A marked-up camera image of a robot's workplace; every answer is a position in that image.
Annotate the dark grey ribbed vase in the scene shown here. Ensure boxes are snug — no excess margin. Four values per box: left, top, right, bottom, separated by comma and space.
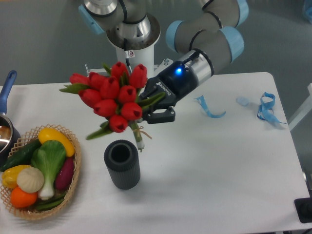
104, 139, 140, 190

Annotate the green bean pods toy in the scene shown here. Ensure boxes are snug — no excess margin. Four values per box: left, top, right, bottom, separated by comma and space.
35, 193, 66, 212

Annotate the dark green cucumber toy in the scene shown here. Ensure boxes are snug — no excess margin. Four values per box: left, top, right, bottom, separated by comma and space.
0, 139, 41, 172

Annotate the cream steamed bun toy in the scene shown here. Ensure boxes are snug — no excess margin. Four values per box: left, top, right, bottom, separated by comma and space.
17, 167, 44, 193

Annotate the red tulip bouquet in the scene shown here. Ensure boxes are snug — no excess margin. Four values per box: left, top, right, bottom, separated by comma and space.
61, 61, 165, 151

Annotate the black device at edge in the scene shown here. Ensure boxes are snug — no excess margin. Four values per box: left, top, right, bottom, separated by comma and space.
294, 197, 312, 223

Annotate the blue ribbon bundle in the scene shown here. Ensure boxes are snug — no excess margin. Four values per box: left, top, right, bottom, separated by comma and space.
257, 92, 287, 124

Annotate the small pale blue cap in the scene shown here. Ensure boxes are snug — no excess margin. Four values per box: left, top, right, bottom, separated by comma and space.
236, 97, 250, 106

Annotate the green bok choy toy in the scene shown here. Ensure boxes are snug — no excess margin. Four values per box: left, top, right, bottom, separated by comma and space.
31, 140, 66, 200

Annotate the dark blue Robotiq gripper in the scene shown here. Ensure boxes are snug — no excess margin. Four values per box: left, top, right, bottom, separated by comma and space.
139, 60, 196, 124

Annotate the yellow bell pepper toy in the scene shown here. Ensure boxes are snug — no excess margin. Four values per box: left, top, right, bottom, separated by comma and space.
1, 165, 31, 189

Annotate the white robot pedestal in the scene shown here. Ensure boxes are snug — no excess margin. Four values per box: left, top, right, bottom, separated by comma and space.
84, 45, 174, 82

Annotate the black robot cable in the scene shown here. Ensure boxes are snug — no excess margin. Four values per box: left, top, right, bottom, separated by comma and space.
123, 38, 136, 80

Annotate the blue handled saucepan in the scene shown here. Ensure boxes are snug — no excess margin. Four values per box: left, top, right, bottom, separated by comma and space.
0, 70, 20, 166

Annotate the yellow squash toy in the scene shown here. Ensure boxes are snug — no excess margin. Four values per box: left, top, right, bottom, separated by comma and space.
38, 127, 75, 157

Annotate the white frame post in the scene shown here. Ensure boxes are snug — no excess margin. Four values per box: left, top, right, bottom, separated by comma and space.
288, 83, 312, 131

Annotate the orange fruit toy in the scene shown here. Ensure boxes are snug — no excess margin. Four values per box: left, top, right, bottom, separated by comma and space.
10, 187, 38, 208

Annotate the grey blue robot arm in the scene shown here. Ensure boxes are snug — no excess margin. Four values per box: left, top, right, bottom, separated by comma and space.
78, 0, 249, 124

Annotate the curled blue ribbon strip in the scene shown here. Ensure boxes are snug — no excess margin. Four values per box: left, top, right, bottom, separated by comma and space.
195, 95, 226, 118

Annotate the purple sweet potato toy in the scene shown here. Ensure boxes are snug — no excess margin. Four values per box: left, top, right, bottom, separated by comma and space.
55, 157, 74, 191

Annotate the woven wicker basket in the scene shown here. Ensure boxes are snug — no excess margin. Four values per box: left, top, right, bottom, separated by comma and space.
0, 124, 81, 220

